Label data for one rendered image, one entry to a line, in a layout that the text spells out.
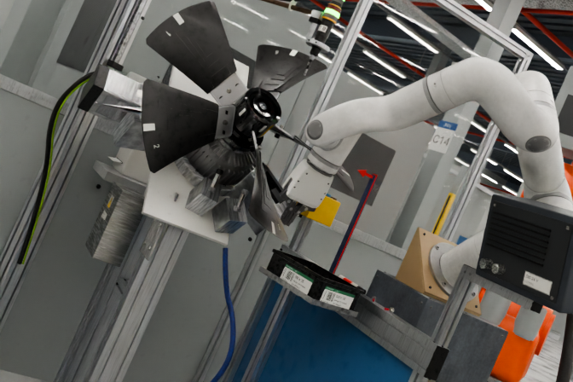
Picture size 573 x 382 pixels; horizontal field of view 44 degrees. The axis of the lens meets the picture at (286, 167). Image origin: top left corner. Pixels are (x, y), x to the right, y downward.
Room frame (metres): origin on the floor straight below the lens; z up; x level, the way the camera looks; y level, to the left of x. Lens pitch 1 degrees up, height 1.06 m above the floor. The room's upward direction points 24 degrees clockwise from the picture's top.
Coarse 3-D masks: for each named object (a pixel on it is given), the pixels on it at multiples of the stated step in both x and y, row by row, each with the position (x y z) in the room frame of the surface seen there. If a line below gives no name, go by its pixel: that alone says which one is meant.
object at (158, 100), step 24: (144, 96) 1.67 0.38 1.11; (168, 96) 1.71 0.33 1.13; (192, 96) 1.76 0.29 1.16; (144, 120) 1.67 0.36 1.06; (168, 120) 1.72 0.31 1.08; (192, 120) 1.77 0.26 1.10; (216, 120) 1.83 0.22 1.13; (144, 144) 1.68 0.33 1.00; (168, 144) 1.73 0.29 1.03; (192, 144) 1.79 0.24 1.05
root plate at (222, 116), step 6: (222, 108) 1.83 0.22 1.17; (228, 108) 1.85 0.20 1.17; (234, 108) 1.86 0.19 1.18; (222, 114) 1.84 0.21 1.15; (228, 114) 1.86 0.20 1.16; (222, 120) 1.85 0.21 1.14; (228, 120) 1.86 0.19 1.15; (222, 126) 1.86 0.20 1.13; (228, 126) 1.87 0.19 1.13; (216, 132) 1.85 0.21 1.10; (222, 132) 1.87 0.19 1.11; (228, 132) 1.88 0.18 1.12; (216, 138) 1.86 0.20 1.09
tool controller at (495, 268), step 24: (504, 216) 1.52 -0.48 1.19; (528, 216) 1.46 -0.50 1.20; (552, 216) 1.41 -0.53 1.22; (504, 240) 1.52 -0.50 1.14; (528, 240) 1.45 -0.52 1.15; (552, 240) 1.40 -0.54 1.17; (480, 264) 1.55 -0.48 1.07; (504, 264) 1.51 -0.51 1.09; (528, 264) 1.45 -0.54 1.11; (552, 264) 1.39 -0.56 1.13; (528, 288) 1.44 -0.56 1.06; (552, 288) 1.38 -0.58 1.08
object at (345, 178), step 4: (296, 136) 1.95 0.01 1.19; (296, 140) 1.94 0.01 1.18; (300, 140) 1.95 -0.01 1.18; (300, 144) 2.01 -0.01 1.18; (304, 144) 1.94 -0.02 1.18; (308, 148) 1.93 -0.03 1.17; (340, 168) 2.05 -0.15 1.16; (340, 172) 1.99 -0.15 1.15; (344, 172) 2.04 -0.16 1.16; (340, 176) 1.96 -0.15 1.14; (344, 176) 2.00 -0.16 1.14; (348, 176) 2.04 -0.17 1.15; (344, 180) 1.96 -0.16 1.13; (348, 180) 1.99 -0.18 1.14; (348, 184) 1.96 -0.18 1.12; (352, 184) 1.99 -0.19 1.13; (352, 188) 1.96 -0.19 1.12
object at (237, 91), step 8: (224, 80) 1.92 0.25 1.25; (232, 80) 1.92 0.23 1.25; (240, 80) 1.92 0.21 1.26; (216, 88) 1.92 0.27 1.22; (224, 88) 1.92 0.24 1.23; (232, 88) 1.92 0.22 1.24; (240, 88) 1.92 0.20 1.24; (216, 96) 1.92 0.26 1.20; (224, 96) 1.92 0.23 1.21; (232, 96) 1.92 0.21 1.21; (224, 104) 1.92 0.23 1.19
